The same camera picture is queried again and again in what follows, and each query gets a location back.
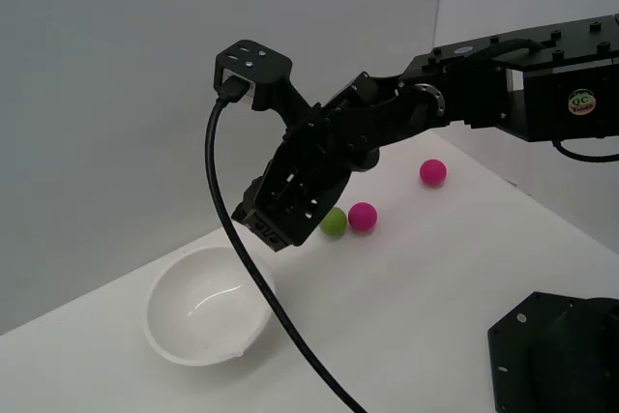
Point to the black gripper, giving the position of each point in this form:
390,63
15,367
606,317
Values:
348,132

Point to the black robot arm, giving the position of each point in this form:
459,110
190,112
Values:
537,98

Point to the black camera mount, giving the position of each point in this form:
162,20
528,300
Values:
258,62

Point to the pink golf ball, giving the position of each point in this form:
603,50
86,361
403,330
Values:
433,172
362,216

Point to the green golf ball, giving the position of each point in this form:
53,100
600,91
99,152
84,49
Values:
333,223

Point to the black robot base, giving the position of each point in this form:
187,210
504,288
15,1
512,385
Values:
556,355

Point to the white bowl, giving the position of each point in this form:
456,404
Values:
193,297

